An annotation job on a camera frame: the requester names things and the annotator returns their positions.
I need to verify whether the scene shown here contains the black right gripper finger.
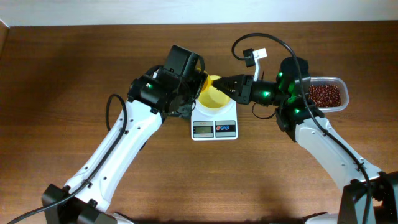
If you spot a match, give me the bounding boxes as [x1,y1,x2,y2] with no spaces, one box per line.
[214,75,246,86]
[212,81,241,98]

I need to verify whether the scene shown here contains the orange plastic scoop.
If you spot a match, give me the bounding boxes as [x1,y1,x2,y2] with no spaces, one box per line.
[195,68,213,95]

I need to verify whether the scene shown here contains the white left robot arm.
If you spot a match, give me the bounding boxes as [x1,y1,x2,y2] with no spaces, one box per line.
[42,45,207,223]

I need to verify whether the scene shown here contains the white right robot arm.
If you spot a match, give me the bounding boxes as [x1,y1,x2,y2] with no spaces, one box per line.
[212,57,397,223]

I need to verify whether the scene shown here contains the yellow plastic bowl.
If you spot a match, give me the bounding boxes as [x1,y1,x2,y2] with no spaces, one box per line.
[198,75,230,109]

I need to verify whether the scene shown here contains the white digital kitchen scale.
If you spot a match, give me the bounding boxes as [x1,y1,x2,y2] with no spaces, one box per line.
[191,99,238,141]

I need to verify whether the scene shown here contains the red adzuki beans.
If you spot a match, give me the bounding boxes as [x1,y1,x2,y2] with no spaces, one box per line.
[308,85,341,108]

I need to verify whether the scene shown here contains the clear plastic container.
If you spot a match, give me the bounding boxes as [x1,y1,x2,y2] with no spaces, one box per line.
[308,77,349,113]

